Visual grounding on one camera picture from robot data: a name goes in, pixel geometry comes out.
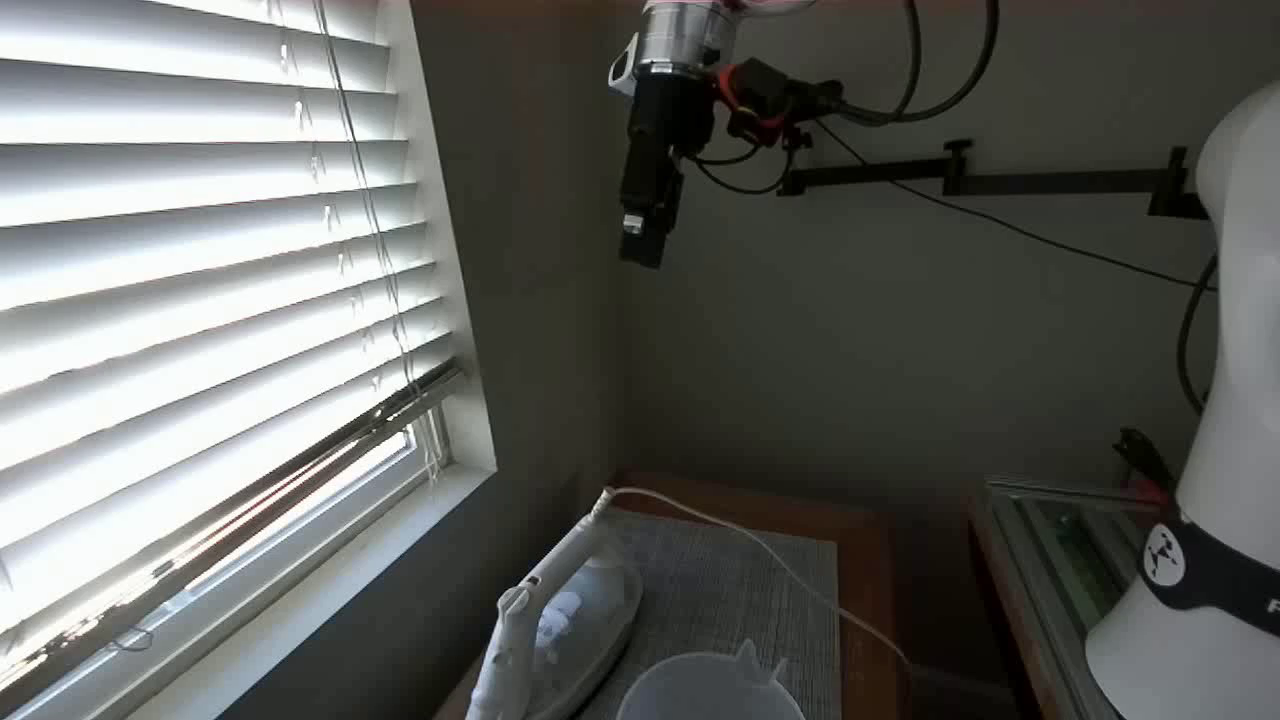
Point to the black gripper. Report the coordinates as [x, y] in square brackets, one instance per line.
[664, 125]

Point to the translucent plastic measuring jar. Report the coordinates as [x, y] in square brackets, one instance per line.
[705, 689]

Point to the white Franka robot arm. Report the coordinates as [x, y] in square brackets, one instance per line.
[1233, 401]

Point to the wooden side table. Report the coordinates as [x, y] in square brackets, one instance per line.
[862, 561]

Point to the white folded cloth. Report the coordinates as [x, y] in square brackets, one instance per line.
[565, 627]

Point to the white window blinds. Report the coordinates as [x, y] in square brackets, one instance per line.
[200, 294]

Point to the black red clamp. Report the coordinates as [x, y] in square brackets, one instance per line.
[1146, 463]

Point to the white window frame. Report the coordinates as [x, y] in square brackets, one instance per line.
[452, 401]

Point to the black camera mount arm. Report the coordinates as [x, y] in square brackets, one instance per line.
[1040, 180]

